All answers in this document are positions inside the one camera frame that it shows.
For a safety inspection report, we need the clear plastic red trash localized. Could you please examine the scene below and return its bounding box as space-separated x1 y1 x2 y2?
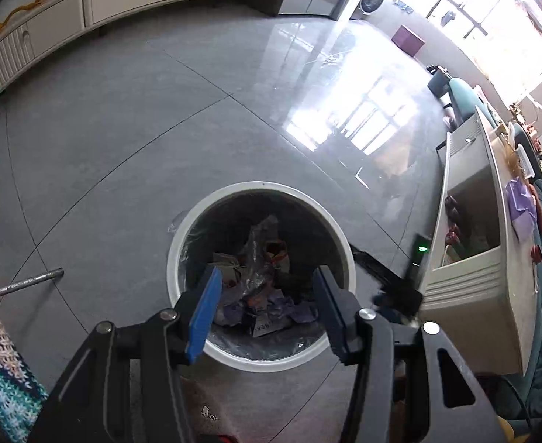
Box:
239 215 291 298

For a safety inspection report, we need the white round trash bin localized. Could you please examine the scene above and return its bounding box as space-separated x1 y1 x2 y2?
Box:
167 181 356 373

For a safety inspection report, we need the white side table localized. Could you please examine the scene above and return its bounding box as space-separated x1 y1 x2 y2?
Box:
419 111 542 375

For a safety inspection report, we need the purple box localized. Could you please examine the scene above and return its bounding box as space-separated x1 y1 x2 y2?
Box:
391 25 425 57

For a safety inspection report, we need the purple paper trash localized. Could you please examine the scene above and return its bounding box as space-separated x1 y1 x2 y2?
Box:
214 289 318 334

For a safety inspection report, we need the metal table leg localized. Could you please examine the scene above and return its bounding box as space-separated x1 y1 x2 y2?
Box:
0 268 65 297

